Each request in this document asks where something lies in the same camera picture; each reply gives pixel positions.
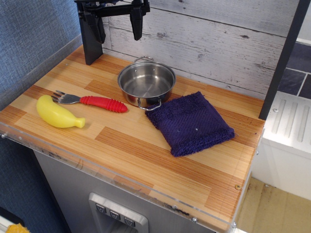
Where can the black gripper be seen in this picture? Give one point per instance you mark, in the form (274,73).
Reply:
(95,9)

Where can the blue purple terry cloth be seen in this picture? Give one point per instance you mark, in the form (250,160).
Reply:
(190,124)

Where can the stainless steel pot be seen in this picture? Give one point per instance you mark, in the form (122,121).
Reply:
(147,84)

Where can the yellow plastic banana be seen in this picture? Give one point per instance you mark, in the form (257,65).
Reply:
(56,115)

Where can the clear acrylic edge guard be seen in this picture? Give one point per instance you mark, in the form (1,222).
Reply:
(202,190)

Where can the silver dispenser button panel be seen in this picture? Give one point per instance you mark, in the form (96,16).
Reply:
(111,217)

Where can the white ribbed sink unit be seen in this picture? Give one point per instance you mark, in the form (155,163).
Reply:
(283,157)

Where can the yellow object bottom left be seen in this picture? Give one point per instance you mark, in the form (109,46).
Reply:
(17,228)

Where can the dark grey left post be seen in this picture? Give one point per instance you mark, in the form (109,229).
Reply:
(92,48)

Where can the dark grey post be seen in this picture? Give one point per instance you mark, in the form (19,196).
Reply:
(92,48)
(288,47)

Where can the red handled metal fork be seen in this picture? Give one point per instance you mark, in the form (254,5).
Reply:
(102,102)

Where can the dark grey right post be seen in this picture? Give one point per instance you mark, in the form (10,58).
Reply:
(288,47)

